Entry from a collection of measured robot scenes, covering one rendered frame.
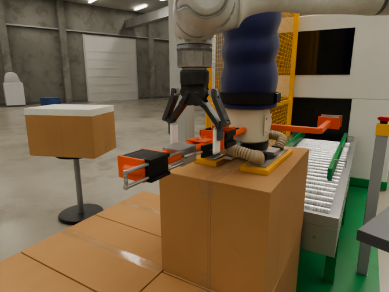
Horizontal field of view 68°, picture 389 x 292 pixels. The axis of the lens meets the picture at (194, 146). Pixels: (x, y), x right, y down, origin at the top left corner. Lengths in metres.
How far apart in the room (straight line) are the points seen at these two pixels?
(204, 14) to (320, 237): 1.31
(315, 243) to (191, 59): 1.20
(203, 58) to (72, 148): 1.98
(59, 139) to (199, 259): 1.83
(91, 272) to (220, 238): 0.53
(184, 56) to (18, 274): 1.02
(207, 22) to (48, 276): 1.06
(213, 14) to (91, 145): 2.04
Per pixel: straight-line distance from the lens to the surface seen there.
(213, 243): 1.02
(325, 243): 1.65
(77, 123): 2.51
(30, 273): 1.34
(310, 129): 1.13
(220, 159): 1.10
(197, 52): 0.73
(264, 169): 1.00
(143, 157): 0.62
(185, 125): 2.54
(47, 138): 2.69
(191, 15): 0.57
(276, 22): 1.10
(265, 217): 0.90
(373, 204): 2.14
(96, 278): 1.22
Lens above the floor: 1.26
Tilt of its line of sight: 13 degrees down
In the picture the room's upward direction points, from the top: straight up
